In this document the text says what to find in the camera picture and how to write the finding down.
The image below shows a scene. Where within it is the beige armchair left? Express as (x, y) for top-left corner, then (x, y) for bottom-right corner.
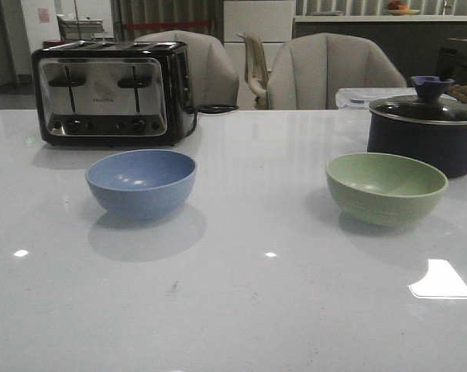
(136, 30), (239, 106)

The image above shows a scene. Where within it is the cream plastic chair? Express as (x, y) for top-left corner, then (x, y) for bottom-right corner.
(237, 32), (269, 109)

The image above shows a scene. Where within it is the beige armchair right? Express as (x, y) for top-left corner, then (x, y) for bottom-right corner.
(266, 33), (407, 110)

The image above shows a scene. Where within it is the metal cart in background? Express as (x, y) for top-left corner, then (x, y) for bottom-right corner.
(57, 15), (105, 40)

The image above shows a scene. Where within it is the green bowl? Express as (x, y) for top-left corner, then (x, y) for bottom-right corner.
(325, 153), (448, 227)

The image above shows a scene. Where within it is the black and chrome toaster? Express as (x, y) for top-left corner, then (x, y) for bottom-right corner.
(31, 41), (196, 146)

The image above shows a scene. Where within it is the black toaster power cord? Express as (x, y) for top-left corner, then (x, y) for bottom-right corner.
(184, 103), (240, 137)

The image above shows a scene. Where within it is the blue bowl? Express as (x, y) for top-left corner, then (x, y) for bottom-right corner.
(85, 149), (197, 220)

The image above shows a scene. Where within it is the clear plastic food container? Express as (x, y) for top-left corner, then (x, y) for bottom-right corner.
(335, 87), (458, 111)

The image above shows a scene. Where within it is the dark blue cooking pot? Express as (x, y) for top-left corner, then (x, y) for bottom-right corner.
(367, 114), (467, 178)

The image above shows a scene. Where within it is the white cabinet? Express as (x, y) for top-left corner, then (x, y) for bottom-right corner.
(223, 1), (296, 110)

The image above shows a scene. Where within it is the grey kitchen counter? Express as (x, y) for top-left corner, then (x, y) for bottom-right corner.
(293, 15), (467, 84)

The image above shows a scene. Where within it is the beige armchair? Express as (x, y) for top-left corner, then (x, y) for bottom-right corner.
(136, 30), (239, 106)
(266, 33), (407, 110)

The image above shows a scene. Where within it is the glass pot lid blue knob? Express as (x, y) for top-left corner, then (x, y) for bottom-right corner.
(369, 75), (467, 126)

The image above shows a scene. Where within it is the fruit bowl on counter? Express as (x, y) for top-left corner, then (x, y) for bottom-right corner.
(385, 0), (420, 16)

